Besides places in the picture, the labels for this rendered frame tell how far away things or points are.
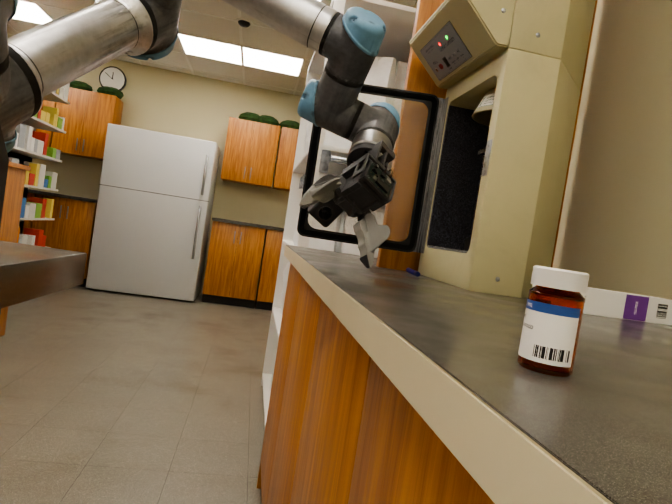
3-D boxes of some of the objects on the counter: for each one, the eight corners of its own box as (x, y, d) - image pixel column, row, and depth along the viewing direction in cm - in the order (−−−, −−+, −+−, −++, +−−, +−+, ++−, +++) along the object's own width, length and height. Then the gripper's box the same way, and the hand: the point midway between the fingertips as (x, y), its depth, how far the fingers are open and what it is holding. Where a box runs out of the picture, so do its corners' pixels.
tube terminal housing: (507, 286, 135) (555, -7, 132) (585, 307, 103) (651, -80, 100) (416, 273, 131) (465, -30, 128) (469, 290, 99) (535, -113, 96)
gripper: (350, 104, 84) (318, 174, 70) (424, 185, 91) (409, 262, 78) (315, 131, 89) (279, 202, 75) (388, 206, 97) (368, 282, 83)
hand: (332, 241), depth 78 cm, fingers open, 14 cm apart
